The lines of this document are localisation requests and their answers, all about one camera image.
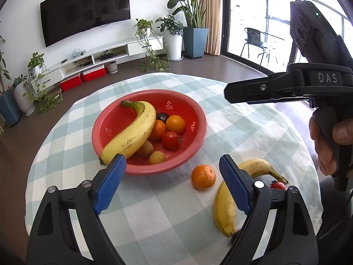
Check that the white tv console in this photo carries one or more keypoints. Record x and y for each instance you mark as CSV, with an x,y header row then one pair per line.
x,y
121,52

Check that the black balcony chair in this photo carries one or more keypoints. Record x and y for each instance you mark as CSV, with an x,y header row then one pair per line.
x,y
256,38

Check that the red storage box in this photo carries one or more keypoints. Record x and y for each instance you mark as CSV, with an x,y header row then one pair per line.
x,y
71,82
94,73

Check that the brown round longan fruit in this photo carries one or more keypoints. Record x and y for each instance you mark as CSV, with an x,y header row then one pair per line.
x,y
146,150

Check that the spotted ripe banana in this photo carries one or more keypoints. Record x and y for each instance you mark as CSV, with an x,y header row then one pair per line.
x,y
224,206

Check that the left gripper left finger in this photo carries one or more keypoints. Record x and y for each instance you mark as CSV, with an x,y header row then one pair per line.
x,y
52,239

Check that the black wall television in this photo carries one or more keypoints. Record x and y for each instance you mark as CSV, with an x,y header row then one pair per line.
x,y
63,18

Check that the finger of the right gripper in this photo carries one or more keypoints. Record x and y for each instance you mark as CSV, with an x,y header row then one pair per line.
x,y
277,87

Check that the smooth orange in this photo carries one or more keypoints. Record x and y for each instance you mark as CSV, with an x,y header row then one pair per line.
x,y
176,123

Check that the small yellow-green fruit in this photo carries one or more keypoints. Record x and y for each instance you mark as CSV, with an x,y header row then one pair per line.
x,y
157,157

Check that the beige curtain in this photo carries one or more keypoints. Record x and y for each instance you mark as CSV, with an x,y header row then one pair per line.
x,y
212,21

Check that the large yellow banana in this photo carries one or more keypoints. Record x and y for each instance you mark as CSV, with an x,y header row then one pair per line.
x,y
134,136

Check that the plant in dark blue pot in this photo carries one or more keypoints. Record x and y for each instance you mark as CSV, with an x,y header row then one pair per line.
x,y
9,108

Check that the red tomato in bowl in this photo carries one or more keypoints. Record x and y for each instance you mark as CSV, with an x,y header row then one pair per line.
x,y
171,140

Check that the plant in ribbed white pot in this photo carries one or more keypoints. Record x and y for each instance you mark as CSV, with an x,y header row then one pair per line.
x,y
20,92

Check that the dark plum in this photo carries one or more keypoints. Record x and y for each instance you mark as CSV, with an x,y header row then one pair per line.
x,y
162,116

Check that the orange in bowl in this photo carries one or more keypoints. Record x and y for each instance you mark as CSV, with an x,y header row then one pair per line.
x,y
158,130

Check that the vine plant on console end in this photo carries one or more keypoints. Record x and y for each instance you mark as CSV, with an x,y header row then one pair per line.
x,y
35,87

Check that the small round grey pot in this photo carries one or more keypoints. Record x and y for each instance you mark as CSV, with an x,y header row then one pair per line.
x,y
112,67

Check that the red plastic colander bowl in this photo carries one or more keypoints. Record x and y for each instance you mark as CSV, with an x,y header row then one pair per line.
x,y
115,118

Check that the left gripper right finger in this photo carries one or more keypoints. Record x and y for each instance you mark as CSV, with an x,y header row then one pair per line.
x,y
292,240

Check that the trailing vine plant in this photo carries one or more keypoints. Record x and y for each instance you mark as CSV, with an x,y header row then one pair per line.
x,y
153,61

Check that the wrinkled mandarin orange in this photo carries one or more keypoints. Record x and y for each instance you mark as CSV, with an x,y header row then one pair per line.
x,y
203,177

